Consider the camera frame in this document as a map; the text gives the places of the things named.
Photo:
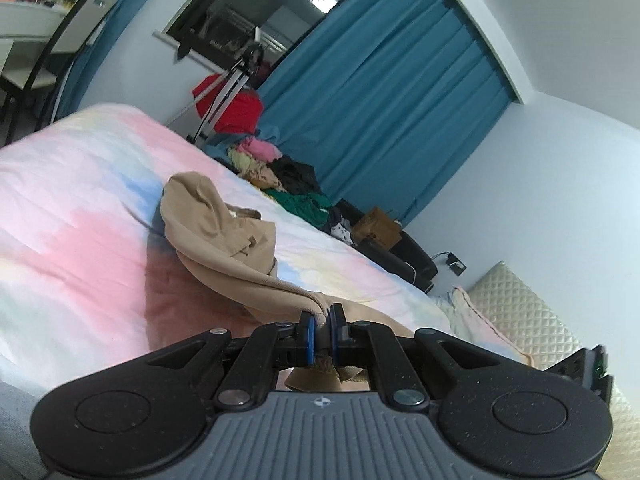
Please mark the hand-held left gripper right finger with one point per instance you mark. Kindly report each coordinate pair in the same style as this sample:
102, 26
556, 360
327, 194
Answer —
334, 335

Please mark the pale yellow garment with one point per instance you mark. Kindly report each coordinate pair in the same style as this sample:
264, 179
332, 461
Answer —
252, 170

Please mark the brown cardboard box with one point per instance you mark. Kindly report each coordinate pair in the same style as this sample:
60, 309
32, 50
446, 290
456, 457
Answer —
377, 227

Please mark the pink garment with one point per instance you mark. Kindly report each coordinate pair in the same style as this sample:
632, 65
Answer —
260, 149

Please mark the white patterned cloth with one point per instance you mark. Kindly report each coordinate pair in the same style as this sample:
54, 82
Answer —
341, 230

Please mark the black wall charger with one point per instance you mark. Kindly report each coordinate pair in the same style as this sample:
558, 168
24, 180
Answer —
454, 262

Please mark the white desk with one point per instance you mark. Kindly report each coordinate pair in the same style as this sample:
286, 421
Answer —
25, 17

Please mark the narrow blue curtain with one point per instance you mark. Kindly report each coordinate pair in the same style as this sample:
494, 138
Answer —
100, 25

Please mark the dark window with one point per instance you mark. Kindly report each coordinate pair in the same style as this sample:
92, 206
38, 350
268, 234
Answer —
240, 0

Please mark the black garment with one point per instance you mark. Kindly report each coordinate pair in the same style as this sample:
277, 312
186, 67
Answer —
297, 175

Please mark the green garment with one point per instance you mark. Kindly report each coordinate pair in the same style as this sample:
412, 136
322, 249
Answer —
300, 207

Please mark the silver tripod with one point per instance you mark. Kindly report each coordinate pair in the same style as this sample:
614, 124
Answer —
225, 90

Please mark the tan t-shirt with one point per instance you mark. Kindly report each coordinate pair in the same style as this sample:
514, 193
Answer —
225, 240

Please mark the black bag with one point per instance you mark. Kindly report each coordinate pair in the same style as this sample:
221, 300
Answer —
405, 257

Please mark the pastel pillow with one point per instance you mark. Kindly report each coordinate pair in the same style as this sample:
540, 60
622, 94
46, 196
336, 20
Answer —
475, 325

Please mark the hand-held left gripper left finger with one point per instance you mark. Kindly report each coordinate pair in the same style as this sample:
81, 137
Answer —
311, 340

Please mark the wide blue curtain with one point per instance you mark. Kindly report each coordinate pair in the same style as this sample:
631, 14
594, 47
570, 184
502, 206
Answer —
390, 110

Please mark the red garment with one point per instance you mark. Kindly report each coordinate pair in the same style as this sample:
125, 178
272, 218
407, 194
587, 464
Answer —
237, 110

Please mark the bed with pastel sheet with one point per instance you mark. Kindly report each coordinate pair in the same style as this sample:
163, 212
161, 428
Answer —
75, 200

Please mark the black frame chair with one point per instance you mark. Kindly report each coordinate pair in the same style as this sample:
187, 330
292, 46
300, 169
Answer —
75, 25

